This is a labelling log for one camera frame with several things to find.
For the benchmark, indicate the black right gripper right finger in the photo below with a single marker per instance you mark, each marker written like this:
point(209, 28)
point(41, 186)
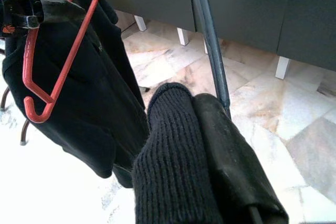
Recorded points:
point(231, 171)

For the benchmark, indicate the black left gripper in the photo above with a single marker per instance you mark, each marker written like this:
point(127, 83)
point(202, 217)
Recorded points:
point(23, 6)

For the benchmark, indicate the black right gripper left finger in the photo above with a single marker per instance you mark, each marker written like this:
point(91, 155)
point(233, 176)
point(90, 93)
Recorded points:
point(173, 155)

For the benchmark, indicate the red plastic clothes hanger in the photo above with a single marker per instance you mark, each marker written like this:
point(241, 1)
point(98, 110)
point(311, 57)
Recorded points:
point(27, 58)

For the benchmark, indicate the black clothes hanger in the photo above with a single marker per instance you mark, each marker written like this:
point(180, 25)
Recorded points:
point(210, 37)

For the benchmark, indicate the black t-shirt with logo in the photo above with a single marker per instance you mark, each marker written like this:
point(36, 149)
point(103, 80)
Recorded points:
point(92, 103)

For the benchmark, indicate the marble-pattern folding table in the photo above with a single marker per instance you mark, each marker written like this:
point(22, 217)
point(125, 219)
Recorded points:
point(24, 134)

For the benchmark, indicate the black low tv console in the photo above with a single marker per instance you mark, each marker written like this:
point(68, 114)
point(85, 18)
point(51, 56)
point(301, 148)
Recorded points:
point(249, 6)

